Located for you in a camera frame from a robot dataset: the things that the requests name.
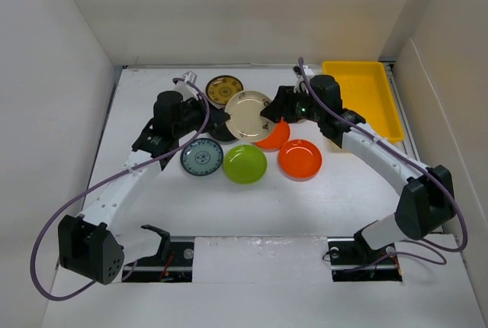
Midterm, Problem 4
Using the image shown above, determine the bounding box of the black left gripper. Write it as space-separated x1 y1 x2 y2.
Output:
173 93 230 138

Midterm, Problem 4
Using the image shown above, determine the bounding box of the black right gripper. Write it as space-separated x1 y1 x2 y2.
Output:
260 85 324 124

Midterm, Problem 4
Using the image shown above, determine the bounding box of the black plate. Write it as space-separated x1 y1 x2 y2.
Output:
208 124 236 143

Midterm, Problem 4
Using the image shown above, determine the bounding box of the cream white plate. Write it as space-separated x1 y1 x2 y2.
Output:
224 90 276 143

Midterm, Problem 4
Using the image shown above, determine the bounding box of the blue white patterned plate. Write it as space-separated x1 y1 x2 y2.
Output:
180 138 223 176

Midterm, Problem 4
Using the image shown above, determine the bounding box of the green plate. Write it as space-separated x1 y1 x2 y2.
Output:
223 145 268 185

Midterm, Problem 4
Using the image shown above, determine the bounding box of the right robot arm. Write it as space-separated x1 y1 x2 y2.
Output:
261 75 455 262

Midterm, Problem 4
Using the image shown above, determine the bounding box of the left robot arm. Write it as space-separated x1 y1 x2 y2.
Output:
58 91 230 285

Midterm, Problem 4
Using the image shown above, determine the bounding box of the yellow plastic bin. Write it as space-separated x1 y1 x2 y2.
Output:
322 61 404 143

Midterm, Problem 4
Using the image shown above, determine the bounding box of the orange plate upper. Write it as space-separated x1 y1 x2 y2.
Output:
255 120 291 150

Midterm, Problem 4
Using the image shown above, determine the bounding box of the orange plate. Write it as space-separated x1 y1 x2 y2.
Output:
255 120 291 150
278 139 323 179

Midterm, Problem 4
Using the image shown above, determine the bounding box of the yellow patterned plate left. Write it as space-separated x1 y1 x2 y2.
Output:
205 75 244 106

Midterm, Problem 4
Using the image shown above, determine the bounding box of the orange plate lower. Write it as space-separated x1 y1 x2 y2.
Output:
278 139 323 179

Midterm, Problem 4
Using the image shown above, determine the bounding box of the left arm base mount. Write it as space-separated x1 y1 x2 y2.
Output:
121 224 195 283

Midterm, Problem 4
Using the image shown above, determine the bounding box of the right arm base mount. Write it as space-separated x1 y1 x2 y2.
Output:
322 236 403 282

